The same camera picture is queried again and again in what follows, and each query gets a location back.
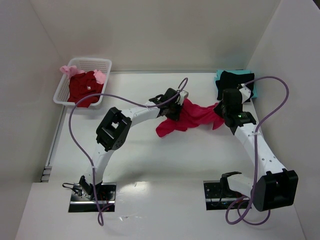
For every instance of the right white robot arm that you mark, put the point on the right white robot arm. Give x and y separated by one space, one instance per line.
272 186

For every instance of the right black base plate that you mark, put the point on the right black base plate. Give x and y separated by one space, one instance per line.
215 199

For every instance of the black folded t shirt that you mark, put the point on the black folded t shirt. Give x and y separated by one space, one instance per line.
235 80

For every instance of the light pink t shirt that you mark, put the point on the light pink t shirt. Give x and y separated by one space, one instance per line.
71 71

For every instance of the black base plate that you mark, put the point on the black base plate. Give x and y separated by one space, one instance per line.
215 199
80 202

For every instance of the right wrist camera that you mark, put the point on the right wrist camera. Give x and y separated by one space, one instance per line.
245 92

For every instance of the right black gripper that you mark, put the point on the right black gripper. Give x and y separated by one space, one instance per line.
219 109

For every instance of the white plastic basket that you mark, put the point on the white plastic basket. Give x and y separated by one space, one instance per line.
87 64

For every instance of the metal table edge bracket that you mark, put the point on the metal table edge bracket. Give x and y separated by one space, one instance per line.
46 174

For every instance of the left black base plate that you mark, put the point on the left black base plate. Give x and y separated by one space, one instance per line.
80 202

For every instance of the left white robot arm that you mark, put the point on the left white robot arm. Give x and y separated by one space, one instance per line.
113 130

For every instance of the teal folded t shirt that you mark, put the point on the teal folded t shirt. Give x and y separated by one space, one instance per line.
220 73

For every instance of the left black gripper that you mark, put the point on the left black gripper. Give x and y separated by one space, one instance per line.
175 110

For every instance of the dark red t shirt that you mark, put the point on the dark red t shirt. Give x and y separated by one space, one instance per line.
82 85

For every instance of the magenta t shirt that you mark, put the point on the magenta t shirt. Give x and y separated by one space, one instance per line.
191 116

